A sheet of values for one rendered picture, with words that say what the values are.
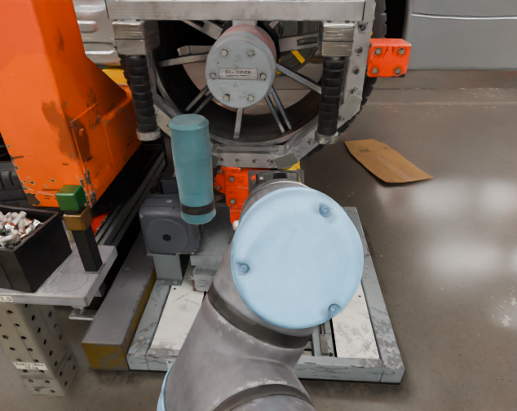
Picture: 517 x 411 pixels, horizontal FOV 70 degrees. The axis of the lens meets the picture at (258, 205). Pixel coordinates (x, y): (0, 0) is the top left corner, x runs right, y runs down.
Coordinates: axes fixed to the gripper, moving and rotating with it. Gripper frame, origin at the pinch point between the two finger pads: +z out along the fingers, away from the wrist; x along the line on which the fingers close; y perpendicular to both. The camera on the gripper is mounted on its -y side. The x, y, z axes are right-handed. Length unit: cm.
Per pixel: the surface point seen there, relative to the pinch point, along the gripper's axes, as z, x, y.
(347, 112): 29.1, -20.1, 18.6
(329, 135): 8.5, -11.5, 12.4
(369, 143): 189, -77, 15
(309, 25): 69, -17, 51
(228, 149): 40.5, 8.8, 10.5
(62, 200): 11.8, 39.5, 0.9
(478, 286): 73, -83, -42
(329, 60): 3.3, -10.2, 24.3
